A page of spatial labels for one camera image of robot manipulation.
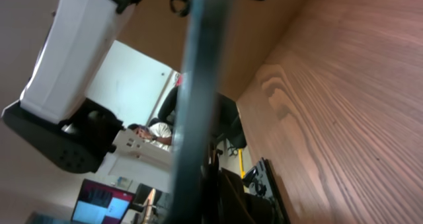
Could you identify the Galaxy smartphone cyan screen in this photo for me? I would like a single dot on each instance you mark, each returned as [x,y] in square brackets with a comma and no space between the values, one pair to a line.
[202,60]

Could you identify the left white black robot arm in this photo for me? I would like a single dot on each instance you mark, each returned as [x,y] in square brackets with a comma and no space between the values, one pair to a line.
[53,113]

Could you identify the seated person in background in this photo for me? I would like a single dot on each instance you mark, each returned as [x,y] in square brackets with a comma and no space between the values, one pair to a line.
[159,134]

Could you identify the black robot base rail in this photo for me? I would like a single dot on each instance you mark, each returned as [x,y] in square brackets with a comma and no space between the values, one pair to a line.
[264,201]

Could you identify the laptop with lit screen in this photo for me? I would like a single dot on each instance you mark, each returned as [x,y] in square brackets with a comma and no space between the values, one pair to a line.
[96,204]

